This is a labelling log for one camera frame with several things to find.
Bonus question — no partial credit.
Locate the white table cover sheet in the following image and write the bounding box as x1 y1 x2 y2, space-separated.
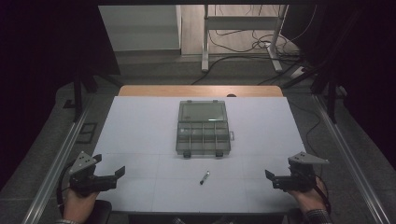
92 95 307 215

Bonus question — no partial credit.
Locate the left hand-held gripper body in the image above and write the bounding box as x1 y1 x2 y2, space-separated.
68 151 118 198

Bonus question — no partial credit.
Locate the left hand-held gripper cable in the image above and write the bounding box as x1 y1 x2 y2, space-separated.
56 161 77 216

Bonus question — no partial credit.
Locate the person's right hand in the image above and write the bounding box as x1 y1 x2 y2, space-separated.
288 183 326 214

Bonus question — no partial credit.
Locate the aluminium rail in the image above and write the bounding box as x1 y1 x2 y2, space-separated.
21 95 95 224
312 92 390 224

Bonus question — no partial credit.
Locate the person's left hand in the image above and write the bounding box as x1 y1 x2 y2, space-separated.
64 189 100 223

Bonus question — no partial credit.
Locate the black marker pen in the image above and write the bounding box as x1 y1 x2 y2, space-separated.
199 170 211 186

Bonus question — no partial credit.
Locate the hand-held gripper cable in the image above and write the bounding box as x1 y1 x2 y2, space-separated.
314 175 332 216
56 161 77 216

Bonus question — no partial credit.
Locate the bundle of black floor cables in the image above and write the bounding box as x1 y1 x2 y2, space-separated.
190 4 318 86

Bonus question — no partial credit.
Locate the white power strip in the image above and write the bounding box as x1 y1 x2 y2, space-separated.
289 65 308 79

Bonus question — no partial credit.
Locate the clear plastic organizer box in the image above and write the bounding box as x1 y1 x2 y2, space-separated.
176 99 235 159

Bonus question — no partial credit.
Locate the right hand-held gripper cable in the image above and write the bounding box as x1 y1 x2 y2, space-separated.
314 175 332 216

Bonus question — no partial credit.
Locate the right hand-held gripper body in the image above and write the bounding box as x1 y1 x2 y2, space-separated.
272 151 330 192

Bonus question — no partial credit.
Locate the thin black floor cable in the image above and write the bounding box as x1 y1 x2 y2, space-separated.
289 99 323 157

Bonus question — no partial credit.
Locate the white metal desk frame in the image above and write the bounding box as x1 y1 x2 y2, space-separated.
201 4 290 74

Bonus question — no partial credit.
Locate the black metal stand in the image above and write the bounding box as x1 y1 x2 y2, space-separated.
281 59 348 124
64 66 120 123

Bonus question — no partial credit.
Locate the white cabinet panel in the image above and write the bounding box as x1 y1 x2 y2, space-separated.
98 4 182 52

